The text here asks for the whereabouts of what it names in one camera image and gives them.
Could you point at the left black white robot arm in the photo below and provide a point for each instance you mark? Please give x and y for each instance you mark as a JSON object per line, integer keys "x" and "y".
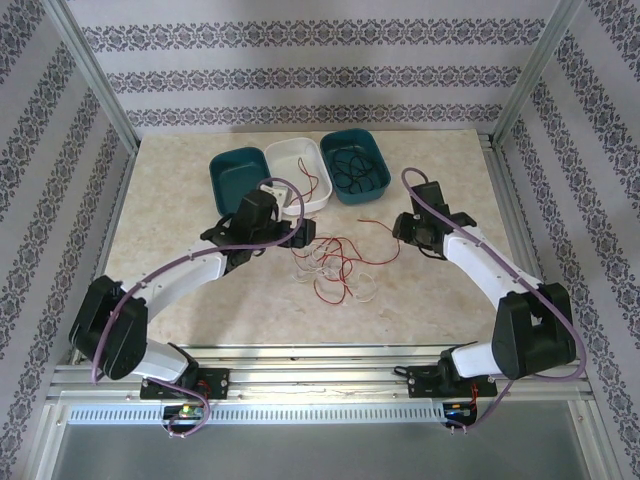
{"x": 115, "y": 325}

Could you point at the small controller board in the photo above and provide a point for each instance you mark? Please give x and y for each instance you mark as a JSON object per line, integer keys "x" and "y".
{"x": 460, "y": 410}
{"x": 190, "y": 411}

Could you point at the long aluminium frame rails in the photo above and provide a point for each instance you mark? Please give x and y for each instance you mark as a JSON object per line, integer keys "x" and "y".
{"x": 320, "y": 377}

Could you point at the aluminium frame post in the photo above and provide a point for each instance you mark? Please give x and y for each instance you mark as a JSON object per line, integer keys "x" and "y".
{"x": 532, "y": 75}
{"x": 95, "y": 75}

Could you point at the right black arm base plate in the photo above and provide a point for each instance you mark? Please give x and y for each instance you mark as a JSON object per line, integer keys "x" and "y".
{"x": 422, "y": 382}

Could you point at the teal plastic bin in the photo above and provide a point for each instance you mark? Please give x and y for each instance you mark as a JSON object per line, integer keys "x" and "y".
{"x": 235, "y": 175}
{"x": 355, "y": 197}

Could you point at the aluminium side rail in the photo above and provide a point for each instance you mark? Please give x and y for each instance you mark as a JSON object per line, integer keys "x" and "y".
{"x": 117, "y": 200}
{"x": 505, "y": 200}

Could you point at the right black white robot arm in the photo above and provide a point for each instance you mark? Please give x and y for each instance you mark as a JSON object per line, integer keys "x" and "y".
{"x": 530, "y": 330}

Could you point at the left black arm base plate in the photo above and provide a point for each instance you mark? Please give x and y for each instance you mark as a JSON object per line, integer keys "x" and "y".
{"x": 217, "y": 382}

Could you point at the grey metal panel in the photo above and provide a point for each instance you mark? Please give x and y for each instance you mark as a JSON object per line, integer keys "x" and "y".
{"x": 320, "y": 455}

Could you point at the white plastic bin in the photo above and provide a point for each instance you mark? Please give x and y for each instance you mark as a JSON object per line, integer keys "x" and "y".
{"x": 285, "y": 165}

